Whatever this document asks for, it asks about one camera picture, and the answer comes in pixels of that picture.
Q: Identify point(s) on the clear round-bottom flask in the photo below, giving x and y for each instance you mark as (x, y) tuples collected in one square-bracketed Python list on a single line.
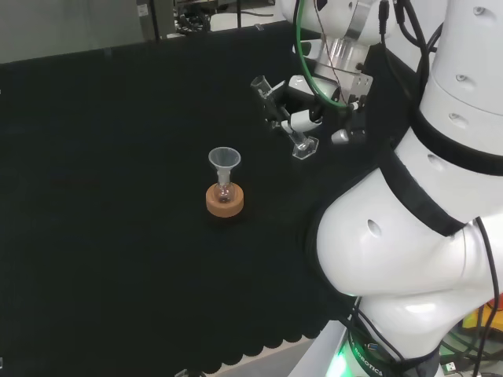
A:
[(225, 192)]

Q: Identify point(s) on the black bench cloth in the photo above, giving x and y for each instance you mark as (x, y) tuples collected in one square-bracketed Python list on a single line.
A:
[(137, 196)]

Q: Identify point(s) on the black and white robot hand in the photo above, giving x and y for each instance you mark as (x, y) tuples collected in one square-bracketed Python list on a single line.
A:
[(314, 118)]

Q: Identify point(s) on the clear plastic funnel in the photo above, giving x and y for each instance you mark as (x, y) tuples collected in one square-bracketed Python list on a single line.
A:
[(224, 159)]

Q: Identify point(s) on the clear graduated cylinder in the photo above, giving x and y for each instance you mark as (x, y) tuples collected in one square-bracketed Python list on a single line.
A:
[(302, 147)]

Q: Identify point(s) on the yellow stop button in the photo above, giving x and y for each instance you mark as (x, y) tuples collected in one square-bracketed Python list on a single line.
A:
[(481, 318)]

